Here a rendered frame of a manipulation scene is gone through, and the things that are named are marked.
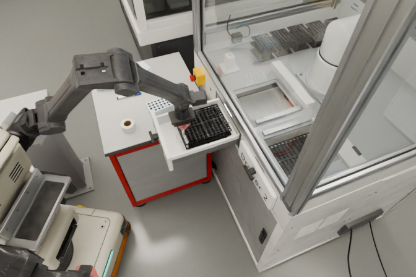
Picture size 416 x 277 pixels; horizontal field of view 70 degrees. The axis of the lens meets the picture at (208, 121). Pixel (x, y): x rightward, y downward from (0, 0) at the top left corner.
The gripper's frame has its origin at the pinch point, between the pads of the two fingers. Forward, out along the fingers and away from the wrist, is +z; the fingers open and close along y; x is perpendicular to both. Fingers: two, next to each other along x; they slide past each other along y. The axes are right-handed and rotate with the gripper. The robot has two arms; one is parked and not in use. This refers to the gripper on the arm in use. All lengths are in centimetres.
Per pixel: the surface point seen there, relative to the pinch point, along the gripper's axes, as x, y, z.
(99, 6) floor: -291, 28, 100
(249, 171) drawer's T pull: 27.3, -20.3, 3.0
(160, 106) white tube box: -29.4, 4.4, 15.8
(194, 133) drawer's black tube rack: 0.7, -5.2, 4.8
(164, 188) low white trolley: -13, 11, 78
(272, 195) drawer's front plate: 40.3, -23.4, 0.9
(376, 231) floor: 53, -113, 91
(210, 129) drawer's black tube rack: 1.1, -12.8, 4.6
